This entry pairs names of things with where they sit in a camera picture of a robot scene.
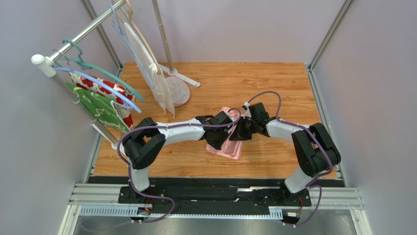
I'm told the metal clothes rack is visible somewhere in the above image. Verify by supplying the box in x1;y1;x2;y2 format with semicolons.
30;0;201;152

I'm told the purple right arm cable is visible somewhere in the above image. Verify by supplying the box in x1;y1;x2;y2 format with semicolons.
244;91;334;228

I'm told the teal plastic hanger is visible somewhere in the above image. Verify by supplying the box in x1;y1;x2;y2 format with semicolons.
62;39;144;102

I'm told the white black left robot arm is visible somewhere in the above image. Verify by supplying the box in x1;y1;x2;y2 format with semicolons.
117;111;240;192

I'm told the beige hanger with white cloth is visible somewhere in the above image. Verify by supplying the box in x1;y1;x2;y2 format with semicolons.
113;0;175;117

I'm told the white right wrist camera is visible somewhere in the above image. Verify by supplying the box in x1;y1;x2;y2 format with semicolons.
242;101;252;119

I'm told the green patterned cloth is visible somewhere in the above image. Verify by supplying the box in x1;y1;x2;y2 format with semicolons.
66;83;134;133

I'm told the red floral white cloth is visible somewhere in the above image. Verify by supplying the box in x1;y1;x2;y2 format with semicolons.
69;72;131;112

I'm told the light blue thin hanger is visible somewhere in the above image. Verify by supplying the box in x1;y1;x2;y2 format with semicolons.
111;6;160;90

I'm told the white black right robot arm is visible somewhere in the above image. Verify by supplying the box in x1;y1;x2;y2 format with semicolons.
230;102;341;204

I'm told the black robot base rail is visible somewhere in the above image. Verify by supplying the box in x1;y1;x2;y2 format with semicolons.
118;177;312;215

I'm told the pink cloth napkin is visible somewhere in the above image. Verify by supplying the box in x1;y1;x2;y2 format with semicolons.
205;107;244;160

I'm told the blue plastic hanger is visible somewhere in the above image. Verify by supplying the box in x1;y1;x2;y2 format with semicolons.
54;67;142;113

